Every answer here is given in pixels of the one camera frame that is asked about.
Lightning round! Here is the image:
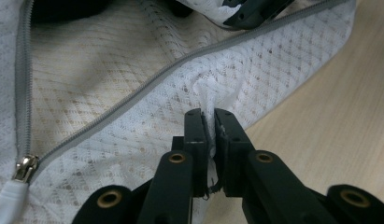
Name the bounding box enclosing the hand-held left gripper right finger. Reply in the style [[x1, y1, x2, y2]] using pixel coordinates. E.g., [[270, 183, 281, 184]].
[[213, 107, 257, 198]]

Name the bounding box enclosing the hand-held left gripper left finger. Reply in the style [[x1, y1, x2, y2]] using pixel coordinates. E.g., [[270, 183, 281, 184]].
[[171, 107, 210, 199]]

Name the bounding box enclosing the white mesh laundry bag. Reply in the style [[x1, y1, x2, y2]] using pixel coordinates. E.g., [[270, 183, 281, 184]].
[[0, 0, 358, 224]]

